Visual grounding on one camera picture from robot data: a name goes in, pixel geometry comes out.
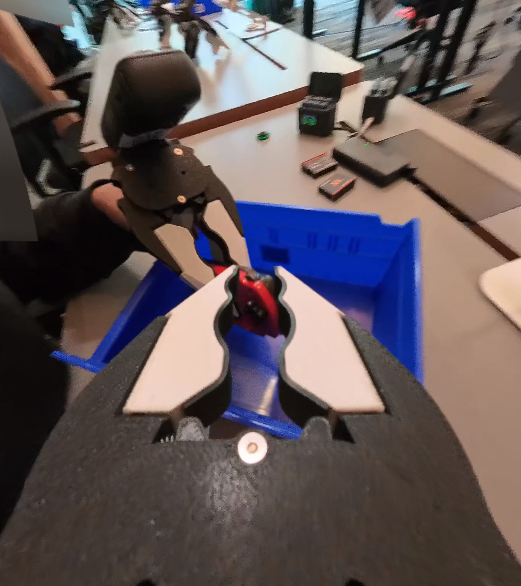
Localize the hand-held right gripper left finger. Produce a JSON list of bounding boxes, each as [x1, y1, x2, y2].
[[122, 265, 240, 425]]

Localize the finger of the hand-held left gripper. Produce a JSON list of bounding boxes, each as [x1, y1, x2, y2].
[[154, 223, 218, 290], [195, 200, 253, 271]]

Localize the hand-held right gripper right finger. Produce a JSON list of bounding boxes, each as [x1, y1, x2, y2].
[[272, 266, 386, 429]]

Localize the red handheld game toy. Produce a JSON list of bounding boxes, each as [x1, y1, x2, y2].
[[210, 262, 289, 339]]

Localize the blue plastic bin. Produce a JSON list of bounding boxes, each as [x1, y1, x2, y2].
[[151, 0, 222, 14], [51, 201, 424, 441]]

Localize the person's left hand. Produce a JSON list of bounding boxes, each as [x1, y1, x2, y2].
[[90, 182, 128, 230]]

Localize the black red battery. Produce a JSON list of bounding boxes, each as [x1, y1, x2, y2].
[[319, 176, 357, 202], [301, 154, 339, 178]]

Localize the black office chair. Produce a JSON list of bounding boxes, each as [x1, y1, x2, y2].
[[11, 55, 98, 195]]

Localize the black charging case green lights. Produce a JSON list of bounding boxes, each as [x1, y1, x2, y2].
[[298, 72, 344, 137]]

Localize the idle hand-held gripper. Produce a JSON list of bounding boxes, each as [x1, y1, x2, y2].
[[153, 0, 176, 49], [176, 9, 231, 60]]

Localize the black flat power hub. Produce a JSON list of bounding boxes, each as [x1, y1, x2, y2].
[[332, 137, 413, 187]]

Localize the small black charger dock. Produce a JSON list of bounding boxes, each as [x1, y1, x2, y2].
[[361, 78, 399, 125]]

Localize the dark desk flap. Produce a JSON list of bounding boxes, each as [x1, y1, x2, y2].
[[377, 129, 521, 223]]

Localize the charger cable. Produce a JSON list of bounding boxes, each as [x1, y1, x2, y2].
[[341, 117, 376, 143]]

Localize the black metal frame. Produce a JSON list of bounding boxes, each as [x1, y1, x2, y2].
[[304, 0, 476, 103]]

